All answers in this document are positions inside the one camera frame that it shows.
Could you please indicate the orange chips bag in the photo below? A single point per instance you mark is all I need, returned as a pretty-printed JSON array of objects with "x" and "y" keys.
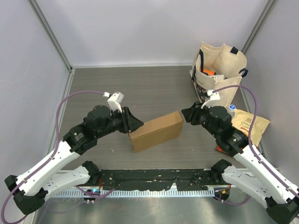
[{"x": 243, "y": 120}]

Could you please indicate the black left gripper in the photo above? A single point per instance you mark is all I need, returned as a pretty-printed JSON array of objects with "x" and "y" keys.
[{"x": 130, "y": 123}]

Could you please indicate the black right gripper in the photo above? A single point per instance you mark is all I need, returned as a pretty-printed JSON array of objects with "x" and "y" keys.
[{"x": 191, "y": 114}]

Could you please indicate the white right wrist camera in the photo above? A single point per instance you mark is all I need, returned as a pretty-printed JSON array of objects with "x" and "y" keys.
[{"x": 211, "y": 99}]

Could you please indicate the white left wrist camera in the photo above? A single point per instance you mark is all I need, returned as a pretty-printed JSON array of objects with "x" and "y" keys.
[{"x": 114, "y": 100}]

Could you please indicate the brown cardboard box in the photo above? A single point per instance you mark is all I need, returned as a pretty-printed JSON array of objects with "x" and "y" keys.
[{"x": 156, "y": 131}]

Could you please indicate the white box in bag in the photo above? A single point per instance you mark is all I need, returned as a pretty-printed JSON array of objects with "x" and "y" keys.
[{"x": 218, "y": 77}]

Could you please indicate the beige canvas tote bag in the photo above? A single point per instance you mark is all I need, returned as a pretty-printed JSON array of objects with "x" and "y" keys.
[{"x": 217, "y": 67}]

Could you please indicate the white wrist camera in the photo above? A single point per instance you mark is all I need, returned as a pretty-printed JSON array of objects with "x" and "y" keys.
[
  {"x": 211, "y": 99},
  {"x": 114, "y": 100}
]

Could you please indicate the aluminium frame rail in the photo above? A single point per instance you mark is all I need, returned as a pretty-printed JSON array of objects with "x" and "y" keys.
[{"x": 89, "y": 175}]

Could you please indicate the white slotted cable duct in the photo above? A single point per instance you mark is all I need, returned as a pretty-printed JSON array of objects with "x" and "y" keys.
[{"x": 173, "y": 192}]

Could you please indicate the orange item in bag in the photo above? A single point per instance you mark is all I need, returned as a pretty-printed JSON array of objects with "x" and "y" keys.
[{"x": 209, "y": 72}]

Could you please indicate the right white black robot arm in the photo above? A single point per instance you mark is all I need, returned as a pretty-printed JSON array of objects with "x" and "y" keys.
[{"x": 278, "y": 195}]

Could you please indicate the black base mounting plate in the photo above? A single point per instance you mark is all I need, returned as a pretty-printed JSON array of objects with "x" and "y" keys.
[{"x": 159, "y": 179}]

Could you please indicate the clear plastic water bottle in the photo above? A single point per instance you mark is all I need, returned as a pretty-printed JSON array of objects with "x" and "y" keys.
[{"x": 231, "y": 110}]

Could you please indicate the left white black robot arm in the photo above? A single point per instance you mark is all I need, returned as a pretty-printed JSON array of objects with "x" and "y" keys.
[{"x": 33, "y": 188}]

